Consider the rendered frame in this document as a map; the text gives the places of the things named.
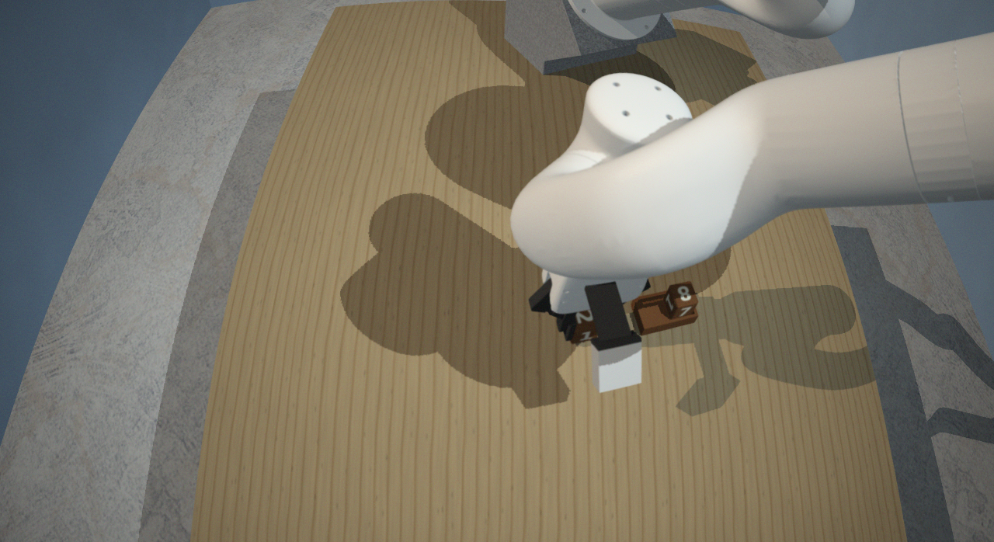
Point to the brown wooden tray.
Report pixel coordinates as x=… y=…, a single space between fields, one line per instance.
x=652 y=316

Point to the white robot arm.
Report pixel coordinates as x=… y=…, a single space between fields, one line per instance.
x=910 y=127

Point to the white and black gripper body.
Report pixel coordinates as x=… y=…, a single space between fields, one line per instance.
x=568 y=294

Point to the brown number cube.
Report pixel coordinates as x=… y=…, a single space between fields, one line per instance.
x=585 y=328
x=680 y=300

